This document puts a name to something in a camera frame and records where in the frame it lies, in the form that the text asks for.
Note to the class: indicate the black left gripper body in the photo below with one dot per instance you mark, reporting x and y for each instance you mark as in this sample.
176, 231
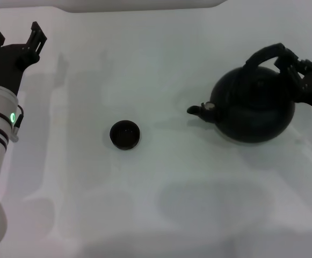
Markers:
8, 64

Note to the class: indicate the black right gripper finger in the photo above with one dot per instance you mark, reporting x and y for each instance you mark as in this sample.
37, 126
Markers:
296, 57
290, 70

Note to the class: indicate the black round teapot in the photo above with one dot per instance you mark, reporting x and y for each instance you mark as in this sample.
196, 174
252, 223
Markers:
252, 110

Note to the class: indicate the small black teacup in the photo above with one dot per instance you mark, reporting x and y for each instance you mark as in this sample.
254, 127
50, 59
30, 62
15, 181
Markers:
124, 135

